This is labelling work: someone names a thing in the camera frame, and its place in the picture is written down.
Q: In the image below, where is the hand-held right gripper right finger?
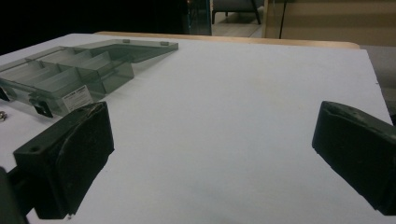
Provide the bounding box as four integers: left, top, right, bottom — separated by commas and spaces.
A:
311, 100, 396, 217

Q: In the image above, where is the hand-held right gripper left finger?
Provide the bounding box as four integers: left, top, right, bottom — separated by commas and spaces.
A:
12, 101, 115, 220

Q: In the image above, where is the clear plastic compartment organizer box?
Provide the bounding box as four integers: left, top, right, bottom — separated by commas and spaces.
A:
0, 38, 179, 119

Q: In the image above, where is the dark chair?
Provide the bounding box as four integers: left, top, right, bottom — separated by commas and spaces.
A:
211, 0, 265, 25

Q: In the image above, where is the wooden table edge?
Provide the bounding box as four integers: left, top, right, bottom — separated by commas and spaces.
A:
93, 30, 361, 50

